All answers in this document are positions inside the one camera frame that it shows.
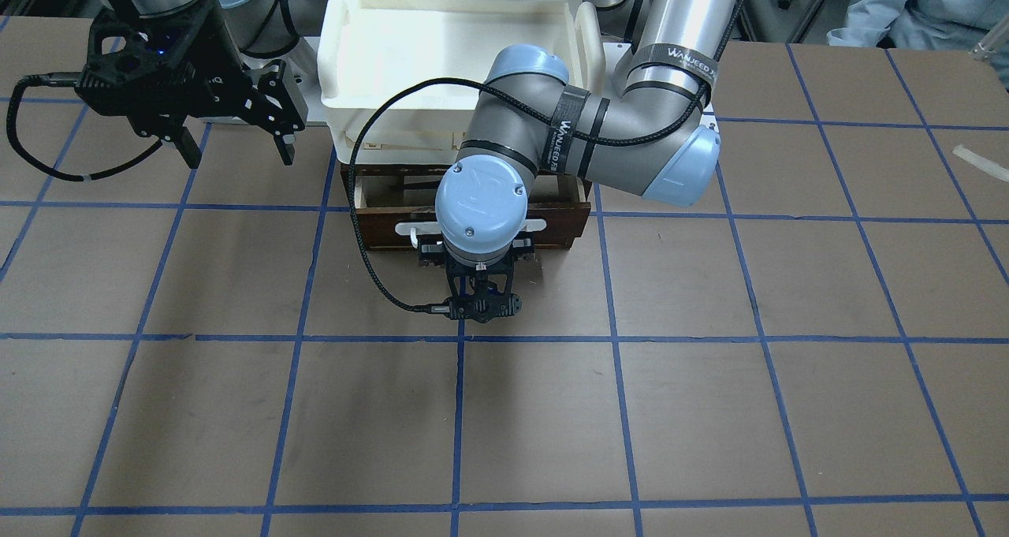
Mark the white drawer handle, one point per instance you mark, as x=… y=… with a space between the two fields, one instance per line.
x=470 y=236

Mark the white plastic tray box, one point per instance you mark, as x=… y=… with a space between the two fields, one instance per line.
x=371 y=49

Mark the person in blue shirt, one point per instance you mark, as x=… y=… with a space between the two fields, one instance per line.
x=956 y=25

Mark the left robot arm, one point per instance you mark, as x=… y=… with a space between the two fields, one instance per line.
x=648 y=139

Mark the wooden drawer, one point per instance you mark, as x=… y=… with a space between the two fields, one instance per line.
x=382 y=202

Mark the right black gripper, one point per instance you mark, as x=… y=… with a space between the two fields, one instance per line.
x=211 y=65

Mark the dark brown drawer cabinet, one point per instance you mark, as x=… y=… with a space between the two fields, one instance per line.
x=468 y=174

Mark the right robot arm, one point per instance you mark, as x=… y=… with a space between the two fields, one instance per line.
x=268 y=30

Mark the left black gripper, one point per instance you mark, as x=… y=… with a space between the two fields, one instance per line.
x=431 y=251

